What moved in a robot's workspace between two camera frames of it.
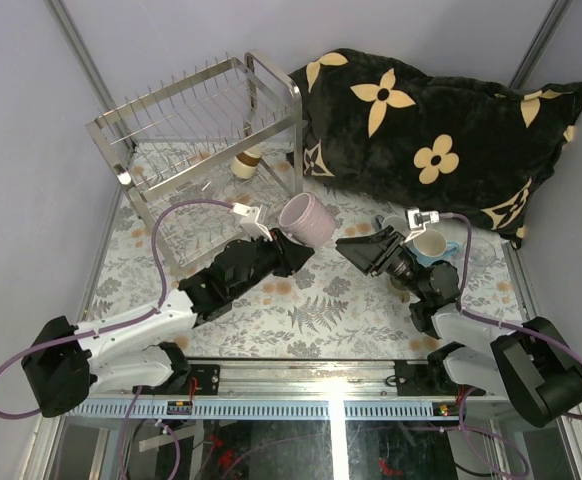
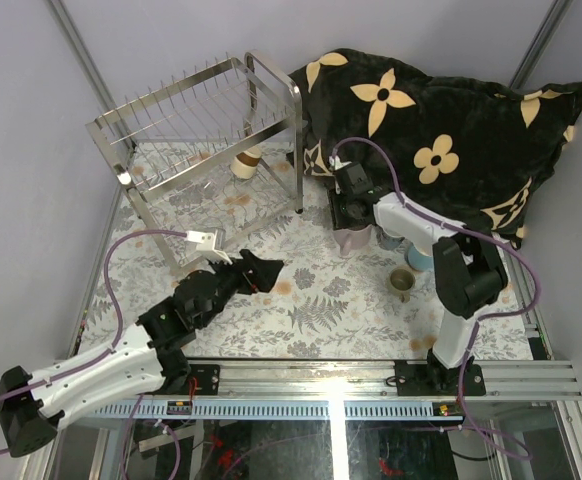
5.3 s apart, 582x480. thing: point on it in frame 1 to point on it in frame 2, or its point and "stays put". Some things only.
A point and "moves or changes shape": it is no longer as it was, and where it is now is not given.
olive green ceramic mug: x=399 y=290 stays put
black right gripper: x=373 y=254 to x=336 y=196
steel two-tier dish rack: x=205 y=153 stays put
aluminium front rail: x=294 y=391 stays put
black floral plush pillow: x=473 y=151 stays put
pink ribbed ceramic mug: x=309 y=219 moves or changes shape
